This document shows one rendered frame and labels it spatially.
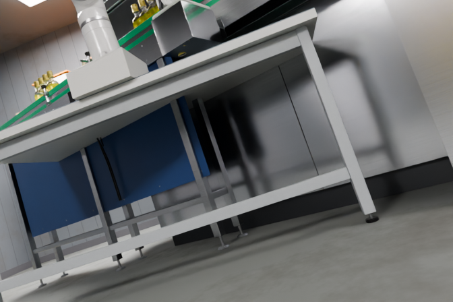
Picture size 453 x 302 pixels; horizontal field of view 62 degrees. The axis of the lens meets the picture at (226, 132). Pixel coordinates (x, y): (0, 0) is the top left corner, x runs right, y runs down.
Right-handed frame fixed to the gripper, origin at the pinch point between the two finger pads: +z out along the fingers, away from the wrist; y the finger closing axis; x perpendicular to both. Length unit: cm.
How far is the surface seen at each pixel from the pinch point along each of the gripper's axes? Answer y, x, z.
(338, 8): 41, -54, 16
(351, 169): 5, -44, 79
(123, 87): -26.2, 13.7, 23.8
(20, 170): 16, 169, 16
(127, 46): 13.8, 40.7, -11.5
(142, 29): 13.6, 28.0, -14.0
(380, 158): 41, -47, 82
